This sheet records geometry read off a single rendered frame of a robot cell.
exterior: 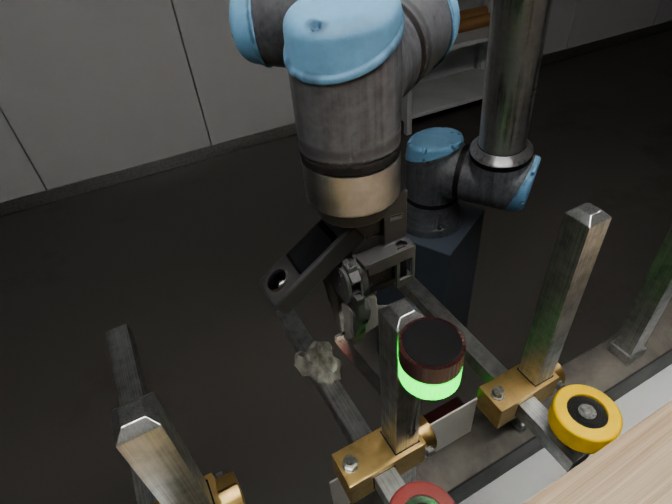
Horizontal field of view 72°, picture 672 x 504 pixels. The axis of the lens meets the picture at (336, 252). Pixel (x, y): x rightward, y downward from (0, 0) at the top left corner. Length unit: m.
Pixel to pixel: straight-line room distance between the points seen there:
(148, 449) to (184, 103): 2.78
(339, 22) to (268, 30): 0.19
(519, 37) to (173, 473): 0.93
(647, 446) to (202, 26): 2.79
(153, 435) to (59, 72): 2.71
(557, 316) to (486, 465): 0.30
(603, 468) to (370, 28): 0.54
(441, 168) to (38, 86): 2.32
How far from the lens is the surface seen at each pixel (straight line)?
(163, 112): 3.10
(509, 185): 1.23
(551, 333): 0.70
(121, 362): 0.71
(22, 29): 2.97
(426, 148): 1.25
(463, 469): 0.85
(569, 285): 0.63
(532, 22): 1.05
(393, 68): 0.37
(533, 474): 0.96
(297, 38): 0.36
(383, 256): 0.47
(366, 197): 0.40
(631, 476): 0.67
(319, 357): 0.74
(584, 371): 1.00
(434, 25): 0.46
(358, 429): 0.69
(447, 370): 0.43
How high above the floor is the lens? 1.46
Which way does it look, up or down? 40 degrees down
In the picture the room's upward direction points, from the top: 6 degrees counter-clockwise
